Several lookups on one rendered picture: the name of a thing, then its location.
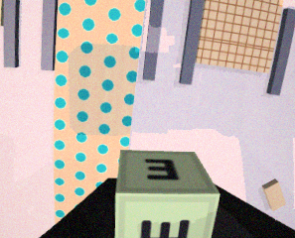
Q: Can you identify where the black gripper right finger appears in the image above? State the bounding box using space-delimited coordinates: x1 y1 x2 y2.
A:
211 184 295 238

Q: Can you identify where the pale green letter cube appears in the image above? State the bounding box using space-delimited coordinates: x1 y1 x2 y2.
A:
114 150 220 238

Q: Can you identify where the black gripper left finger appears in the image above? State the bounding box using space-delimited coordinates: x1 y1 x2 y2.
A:
40 178 118 238

